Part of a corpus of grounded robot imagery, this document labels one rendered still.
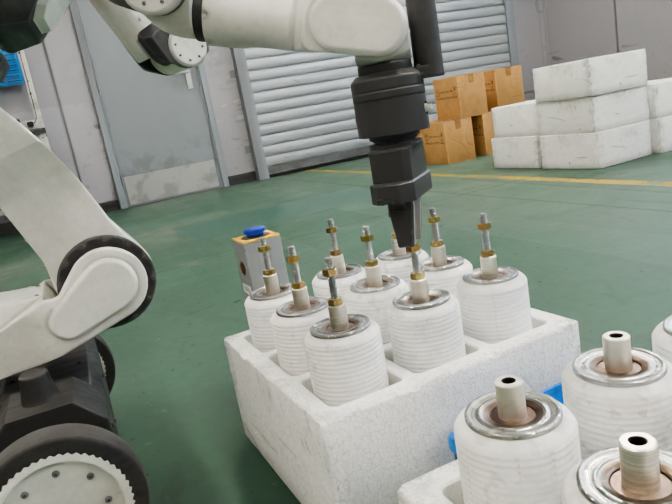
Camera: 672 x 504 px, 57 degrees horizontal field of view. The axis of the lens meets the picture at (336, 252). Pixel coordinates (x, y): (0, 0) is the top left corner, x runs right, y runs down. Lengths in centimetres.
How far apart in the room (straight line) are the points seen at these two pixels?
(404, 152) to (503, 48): 671
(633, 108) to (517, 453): 317
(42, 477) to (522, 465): 57
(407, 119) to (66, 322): 56
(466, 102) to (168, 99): 269
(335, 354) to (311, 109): 553
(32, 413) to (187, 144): 513
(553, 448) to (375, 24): 47
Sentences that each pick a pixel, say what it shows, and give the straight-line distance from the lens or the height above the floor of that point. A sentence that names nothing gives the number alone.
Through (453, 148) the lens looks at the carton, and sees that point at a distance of 456.
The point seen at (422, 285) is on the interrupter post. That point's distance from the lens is 80.
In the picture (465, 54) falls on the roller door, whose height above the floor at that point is 85.
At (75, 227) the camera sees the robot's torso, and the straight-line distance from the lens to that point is 100.
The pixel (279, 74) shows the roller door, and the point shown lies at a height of 93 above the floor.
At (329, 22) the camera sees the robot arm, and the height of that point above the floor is 60.
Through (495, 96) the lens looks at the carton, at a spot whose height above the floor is 41.
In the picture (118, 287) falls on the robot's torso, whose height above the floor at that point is 31.
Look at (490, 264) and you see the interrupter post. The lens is 87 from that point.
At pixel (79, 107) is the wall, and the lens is 584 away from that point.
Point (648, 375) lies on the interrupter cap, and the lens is 58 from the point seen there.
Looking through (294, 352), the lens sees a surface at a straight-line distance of 85.
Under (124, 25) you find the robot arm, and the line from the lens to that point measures 128.
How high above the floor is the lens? 51
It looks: 13 degrees down
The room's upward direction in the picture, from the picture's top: 10 degrees counter-clockwise
